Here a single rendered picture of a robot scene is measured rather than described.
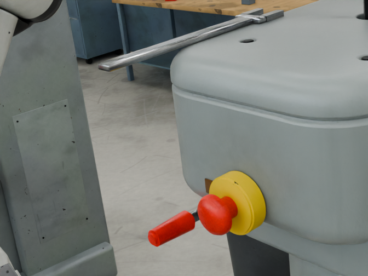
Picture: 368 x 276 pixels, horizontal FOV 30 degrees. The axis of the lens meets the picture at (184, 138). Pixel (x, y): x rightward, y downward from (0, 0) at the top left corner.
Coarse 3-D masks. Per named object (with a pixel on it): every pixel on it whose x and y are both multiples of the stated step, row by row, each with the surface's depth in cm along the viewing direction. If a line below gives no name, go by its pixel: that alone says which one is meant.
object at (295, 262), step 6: (294, 258) 85; (300, 258) 83; (294, 264) 85; (300, 264) 84; (306, 264) 83; (312, 264) 82; (294, 270) 85; (300, 270) 84; (306, 270) 83; (312, 270) 82; (318, 270) 81; (324, 270) 81
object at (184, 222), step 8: (176, 216) 75; (184, 216) 75; (192, 216) 76; (160, 224) 74; (168, 224) 74; (176, 224) 74; (184, 224) 75; (192, 224) 75; (152, 232) 73; (160, 232) 73; (168, 232) 73; (176, 232) 74; (184, 232) 75; (152, 240) 73; (160, 240) 73; (168, 240) 74
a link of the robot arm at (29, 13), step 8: (0, 0) 85; (8, 0) 85; (16, 0) 86; (24, 0) 87; (32, 0) 88; (40, 0) 89; (48, 0) 90; (56, 0) 91; (8, 8) 88; (16, 8) 88; (24, 8) 88; (32, 8) 89; (40, 8) 90; (48, 8) 91; (24, 16) 91; (32, 16) 91; (40, 16) 92
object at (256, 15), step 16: (240, 16) 79; (256, 16) 77; (272, 16) 78; (192, 32) 74; (208, 32) 73; (224, 32) 75; (144, 48) 70; (160, 48) 69; (176, 48) 71; (112, 64) 66; (128, 64) 67
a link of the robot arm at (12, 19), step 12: (60, 0) 92; (0, 12) 87; (0, 24) 87; (12, 24) 89; (24, 24) 93; (0, 36) 88; (12, 36) 90; (0, 48) 88; (0, 60) 89; (0, 72) 90
